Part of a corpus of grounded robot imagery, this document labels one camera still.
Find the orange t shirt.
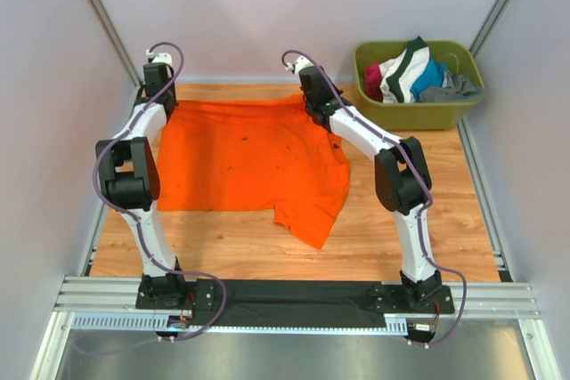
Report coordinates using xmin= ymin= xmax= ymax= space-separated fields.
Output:
xmin=158 ymin=94 xmax=350 ymax=248

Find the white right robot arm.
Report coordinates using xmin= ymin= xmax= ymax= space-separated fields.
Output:
xmin=294 ymin=63 xmax=443 ymax=312

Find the grey shirt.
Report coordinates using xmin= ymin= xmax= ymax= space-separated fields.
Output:
xmin=419 ymin=74 xmax=484 ymax=103

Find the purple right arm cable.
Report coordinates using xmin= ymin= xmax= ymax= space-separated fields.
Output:
xmin=281 ymin=50 xmax=468 ymax=348

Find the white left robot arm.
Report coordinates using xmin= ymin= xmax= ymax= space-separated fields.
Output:
xmin=94 ymin=53 xmax=189 ymax=310

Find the magenta shirt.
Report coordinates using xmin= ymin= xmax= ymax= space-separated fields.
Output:
xmin=363 ymin=63 xmax=384 ymax=102

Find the white and green shirt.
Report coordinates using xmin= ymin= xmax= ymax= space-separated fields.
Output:
xmin=379 ymin=36 xmax=431 ymax=104

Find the aluminium front rail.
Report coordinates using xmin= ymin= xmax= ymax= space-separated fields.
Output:
xmin=53 ymin=277 xmax=541 ymax=319

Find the olive green plastic bin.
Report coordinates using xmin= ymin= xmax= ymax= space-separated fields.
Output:
xmin=352 ymin=40 xmax=485 ymax=131

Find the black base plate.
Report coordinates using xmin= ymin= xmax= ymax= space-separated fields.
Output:
xmin=135 ymin=279 xmax=455 ymax=328

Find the left aluminium corner post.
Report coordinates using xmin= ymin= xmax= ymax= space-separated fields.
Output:
xmin=86 ymin=0 xmax=142 ymax=86

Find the blue shirt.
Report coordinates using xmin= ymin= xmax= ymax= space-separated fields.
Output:
xmin=411 ymin=59 xmax=447 ymax=102

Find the slotted cable duct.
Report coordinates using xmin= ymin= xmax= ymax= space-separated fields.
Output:
xmin=71 ymin=312 xmax=408 ymax=336

